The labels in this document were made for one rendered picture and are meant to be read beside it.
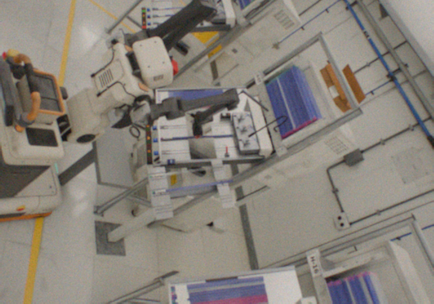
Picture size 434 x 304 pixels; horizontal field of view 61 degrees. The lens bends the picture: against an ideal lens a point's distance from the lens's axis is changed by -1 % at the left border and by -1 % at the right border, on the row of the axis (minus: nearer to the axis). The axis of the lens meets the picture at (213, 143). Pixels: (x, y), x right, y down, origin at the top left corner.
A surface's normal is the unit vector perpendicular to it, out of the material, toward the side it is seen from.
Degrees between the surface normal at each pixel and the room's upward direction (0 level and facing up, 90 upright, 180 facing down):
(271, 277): 44
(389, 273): 90
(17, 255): 0
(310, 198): 89
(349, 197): 90
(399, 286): 90
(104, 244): 0
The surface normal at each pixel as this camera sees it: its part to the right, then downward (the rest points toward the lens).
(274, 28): 0.14, 0.79
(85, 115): -0.44, -0.13
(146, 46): 0.10, -0.37
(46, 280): 0.75, -0.47
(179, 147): 0.08, -0.60
